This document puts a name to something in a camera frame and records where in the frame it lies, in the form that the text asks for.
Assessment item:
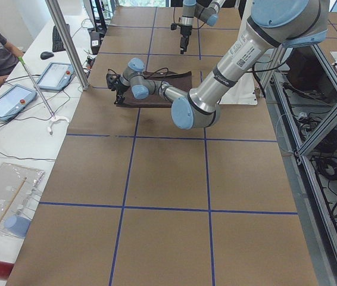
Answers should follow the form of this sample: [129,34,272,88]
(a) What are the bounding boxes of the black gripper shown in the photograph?
[170,23,192,54]
[106,73,129,104]

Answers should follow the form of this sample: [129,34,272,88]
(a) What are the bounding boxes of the dark brown t-shirt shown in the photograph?
[115,70,194,108]

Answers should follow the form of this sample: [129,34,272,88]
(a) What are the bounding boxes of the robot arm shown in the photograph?
[106,1,329,129]
[170,0,225,54]

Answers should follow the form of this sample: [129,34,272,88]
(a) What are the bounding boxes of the far teach pendant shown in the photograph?
[37,62,74,92]

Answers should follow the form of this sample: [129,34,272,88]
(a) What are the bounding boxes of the teach pendant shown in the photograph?
[37,62,74,92]
[0,84,37,122]

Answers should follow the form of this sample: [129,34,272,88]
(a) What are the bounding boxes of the white plastic hook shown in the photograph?
[47,115,70,135]

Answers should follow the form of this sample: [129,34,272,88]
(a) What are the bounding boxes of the black keyboard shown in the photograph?
[52,26,65,52]

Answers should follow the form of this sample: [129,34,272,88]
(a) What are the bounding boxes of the black computer mouse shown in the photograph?
[40,51,54,60]

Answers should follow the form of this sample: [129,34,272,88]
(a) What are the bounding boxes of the near teach pendant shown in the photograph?
[0,84,37,122]

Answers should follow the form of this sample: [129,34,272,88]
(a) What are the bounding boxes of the wooden rod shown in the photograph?
[0,177,27,223]

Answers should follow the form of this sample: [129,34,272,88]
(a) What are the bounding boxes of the blue plastic container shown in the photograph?
[4,214,31,238]

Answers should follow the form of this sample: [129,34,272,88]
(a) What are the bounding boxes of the green handled metal rod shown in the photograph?
[17,56,56,119]

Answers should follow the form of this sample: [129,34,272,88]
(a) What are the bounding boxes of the aluminium frame post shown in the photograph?
[45,0,89,91]

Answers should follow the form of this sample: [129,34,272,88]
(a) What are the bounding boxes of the aluminium frame structure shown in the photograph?
[258,39,337,285]

